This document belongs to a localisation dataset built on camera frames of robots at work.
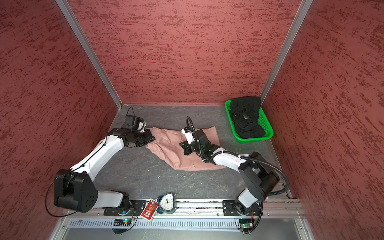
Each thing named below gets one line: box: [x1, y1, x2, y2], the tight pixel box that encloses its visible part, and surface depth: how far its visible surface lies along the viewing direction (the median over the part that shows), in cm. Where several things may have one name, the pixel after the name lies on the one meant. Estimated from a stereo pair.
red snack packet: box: [140, 198, 159, 222], surface depth 73 cm
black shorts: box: [229, 96, 266, 139], surface depth 111 cm
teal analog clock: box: [157, 192, 179, 215], surface depth 74 cm
